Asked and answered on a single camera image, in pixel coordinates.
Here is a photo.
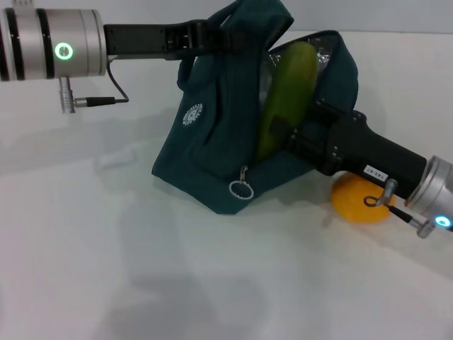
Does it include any green cucumber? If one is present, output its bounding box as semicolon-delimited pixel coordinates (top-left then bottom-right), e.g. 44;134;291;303
255;42;319;166

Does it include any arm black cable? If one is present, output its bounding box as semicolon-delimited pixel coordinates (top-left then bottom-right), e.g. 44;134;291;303
363;178;437;239
72;58;130;106

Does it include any dark teal fabric bag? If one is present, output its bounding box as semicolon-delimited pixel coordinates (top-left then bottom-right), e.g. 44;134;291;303
151;0;361;216

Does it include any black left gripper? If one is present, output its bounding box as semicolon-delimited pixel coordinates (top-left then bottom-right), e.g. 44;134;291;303
103;20;251;62

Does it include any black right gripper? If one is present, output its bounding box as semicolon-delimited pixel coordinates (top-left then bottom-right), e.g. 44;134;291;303
270;99;428;199

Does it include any silver zipper pull ring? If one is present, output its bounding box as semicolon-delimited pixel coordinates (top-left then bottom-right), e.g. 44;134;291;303
229;165;255;200

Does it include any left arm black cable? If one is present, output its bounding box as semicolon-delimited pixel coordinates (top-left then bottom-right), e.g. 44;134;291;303
72;58;130;106

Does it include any orange yellow pear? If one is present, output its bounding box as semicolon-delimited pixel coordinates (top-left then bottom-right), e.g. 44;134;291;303
331;175;398;225

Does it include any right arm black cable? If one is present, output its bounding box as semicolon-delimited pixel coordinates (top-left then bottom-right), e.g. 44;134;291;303
363;178;437;239

